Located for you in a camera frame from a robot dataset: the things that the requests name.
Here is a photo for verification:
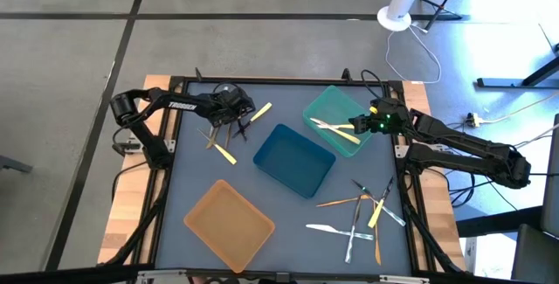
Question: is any black desk base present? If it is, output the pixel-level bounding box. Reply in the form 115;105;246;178
475;54;559;89

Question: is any black floor beam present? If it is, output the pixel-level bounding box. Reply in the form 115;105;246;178
456;204;542;239

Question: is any dark blue plastic bin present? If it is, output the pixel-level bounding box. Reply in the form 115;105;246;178
252;122;337;200

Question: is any white fan cable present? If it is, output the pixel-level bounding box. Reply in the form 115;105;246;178
384;24;443;86

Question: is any black tripod stand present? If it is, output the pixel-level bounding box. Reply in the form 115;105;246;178
418;0;471;31

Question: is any grey cabinet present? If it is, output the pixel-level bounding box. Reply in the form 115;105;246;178
510;113;559;284

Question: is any silver aluminium extrusion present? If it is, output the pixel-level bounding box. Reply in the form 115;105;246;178
378;274;431;284
137;268;188;283

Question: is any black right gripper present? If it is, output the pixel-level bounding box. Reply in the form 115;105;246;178
351;98;411;135

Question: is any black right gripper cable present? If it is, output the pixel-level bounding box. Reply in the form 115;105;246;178
360;68;392;101

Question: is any black side bracket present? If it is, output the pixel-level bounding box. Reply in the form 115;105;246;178
111;142;143;157

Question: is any white power strip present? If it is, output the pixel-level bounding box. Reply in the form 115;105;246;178
465;112;485;128

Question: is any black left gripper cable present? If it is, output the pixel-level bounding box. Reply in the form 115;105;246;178
212;80;240;96

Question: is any black floor cable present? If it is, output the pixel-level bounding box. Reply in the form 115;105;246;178
111;161;154;203

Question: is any grey furniture foot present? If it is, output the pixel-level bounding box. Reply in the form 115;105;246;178
0;154;34;175

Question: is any teal green plastic bin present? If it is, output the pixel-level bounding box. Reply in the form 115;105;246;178
301;84;373;158

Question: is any silver cutlery yellow handle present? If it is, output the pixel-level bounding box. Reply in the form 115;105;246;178
197;128;238;166
368;175;395;229

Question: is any orange plastic bin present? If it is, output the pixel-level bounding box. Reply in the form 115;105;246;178
183;179;276;274

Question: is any grey-blue table mat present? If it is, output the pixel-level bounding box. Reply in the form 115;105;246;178
155;81;414;276

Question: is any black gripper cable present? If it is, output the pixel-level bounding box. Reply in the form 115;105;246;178
360;68;392;101
212;80;240;96

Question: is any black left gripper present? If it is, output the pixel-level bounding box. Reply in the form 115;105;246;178
208;86;257;142

